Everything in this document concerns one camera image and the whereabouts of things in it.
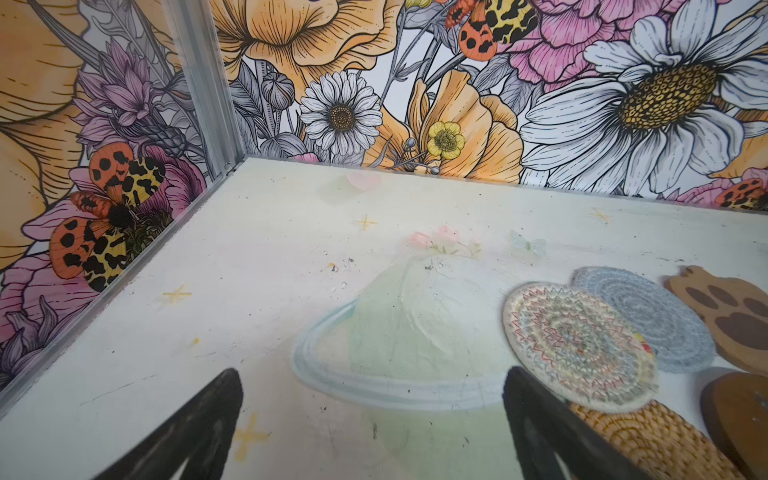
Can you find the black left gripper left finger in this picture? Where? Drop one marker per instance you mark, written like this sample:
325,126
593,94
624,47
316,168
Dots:
194,442

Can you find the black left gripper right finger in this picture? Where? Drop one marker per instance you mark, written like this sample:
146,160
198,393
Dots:
547,434

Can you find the multicolour woven round coaster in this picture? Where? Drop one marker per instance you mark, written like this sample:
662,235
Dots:
580,347

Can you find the rattan wicker round coaster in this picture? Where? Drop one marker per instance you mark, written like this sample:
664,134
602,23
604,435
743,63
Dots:
660,442

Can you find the grey-blue woven round coaster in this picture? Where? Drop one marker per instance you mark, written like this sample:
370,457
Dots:
675,334

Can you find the scratched brown wooden round coaster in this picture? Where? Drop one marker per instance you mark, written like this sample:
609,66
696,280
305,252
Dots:
734,410

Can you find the cork paw print coaster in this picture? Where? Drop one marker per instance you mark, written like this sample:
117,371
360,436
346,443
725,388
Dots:
733,310

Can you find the left aluminium corner post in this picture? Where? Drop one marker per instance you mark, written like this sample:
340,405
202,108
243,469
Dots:
195,35

